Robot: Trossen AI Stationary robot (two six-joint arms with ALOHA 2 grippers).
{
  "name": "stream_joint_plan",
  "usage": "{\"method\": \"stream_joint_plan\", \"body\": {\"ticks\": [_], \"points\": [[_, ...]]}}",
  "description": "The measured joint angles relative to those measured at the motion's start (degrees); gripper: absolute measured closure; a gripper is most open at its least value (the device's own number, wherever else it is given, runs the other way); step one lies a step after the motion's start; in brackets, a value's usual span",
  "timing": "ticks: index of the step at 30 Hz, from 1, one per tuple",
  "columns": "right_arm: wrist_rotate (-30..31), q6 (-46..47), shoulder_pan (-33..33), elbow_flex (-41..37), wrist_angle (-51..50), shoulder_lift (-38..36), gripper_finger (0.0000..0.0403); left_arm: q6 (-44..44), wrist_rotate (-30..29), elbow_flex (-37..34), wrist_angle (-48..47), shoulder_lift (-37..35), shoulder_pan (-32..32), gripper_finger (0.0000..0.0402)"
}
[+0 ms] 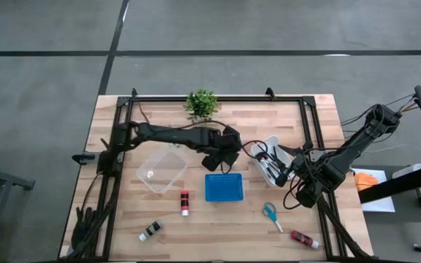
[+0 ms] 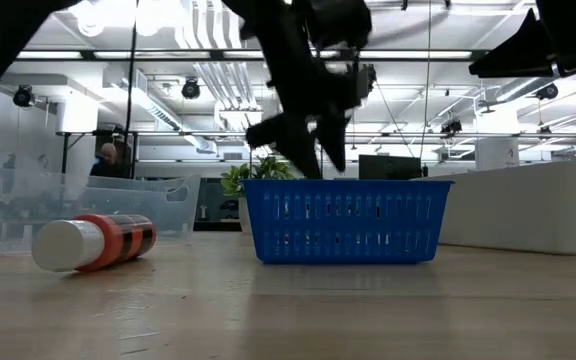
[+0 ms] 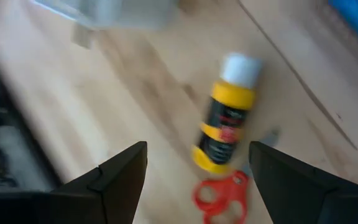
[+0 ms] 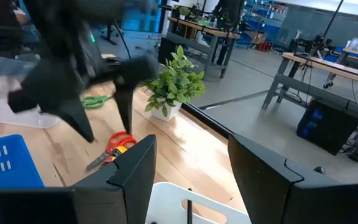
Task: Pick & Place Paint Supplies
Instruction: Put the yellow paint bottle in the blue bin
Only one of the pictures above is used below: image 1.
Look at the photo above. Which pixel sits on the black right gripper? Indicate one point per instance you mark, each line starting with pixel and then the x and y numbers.
pixel 307 166

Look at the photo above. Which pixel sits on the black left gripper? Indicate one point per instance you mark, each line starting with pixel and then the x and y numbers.
pixel 225 144

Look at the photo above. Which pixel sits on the thin brush with gold ferrule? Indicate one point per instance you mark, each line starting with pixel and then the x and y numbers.
pixel 278 159

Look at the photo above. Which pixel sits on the blue plastic basket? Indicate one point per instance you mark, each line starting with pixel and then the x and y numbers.
pixel 224 187

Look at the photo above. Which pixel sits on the orange paint bottle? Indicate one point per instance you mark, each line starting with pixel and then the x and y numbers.
pixel 184 201

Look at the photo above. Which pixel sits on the dark red paint bottle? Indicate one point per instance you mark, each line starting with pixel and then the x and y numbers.
pixel 302 238

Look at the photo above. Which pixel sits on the grey paint bottle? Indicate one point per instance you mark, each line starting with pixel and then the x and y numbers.
pixel 151 230

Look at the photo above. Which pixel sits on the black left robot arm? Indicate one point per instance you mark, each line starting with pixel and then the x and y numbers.
pixel 166 135

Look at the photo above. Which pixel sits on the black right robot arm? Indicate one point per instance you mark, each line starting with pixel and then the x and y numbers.
pixel 360 140

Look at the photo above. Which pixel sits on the white plastic bin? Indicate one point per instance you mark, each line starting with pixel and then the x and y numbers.
pixel 267 143

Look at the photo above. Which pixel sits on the clear plastic bin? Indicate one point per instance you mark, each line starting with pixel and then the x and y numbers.
pixel 161 171

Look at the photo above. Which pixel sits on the blue scissors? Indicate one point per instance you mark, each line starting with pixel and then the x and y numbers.
pixel 273 218

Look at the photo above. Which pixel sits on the small artificial potted plant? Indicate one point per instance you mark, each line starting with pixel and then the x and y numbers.
pixel 201 106

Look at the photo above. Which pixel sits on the orange cloth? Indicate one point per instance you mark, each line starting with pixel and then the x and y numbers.
pixel 365 181

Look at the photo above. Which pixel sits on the white paper sheet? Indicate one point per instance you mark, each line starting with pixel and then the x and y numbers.
pixel 382 204

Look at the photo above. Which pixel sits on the white side container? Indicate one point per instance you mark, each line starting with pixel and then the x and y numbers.
pixel 408 170

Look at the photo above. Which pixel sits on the grey side table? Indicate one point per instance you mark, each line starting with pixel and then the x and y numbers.
pixel 13 179

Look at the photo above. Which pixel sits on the black aluminium table frame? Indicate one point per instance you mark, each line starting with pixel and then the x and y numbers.
pixel 269 98

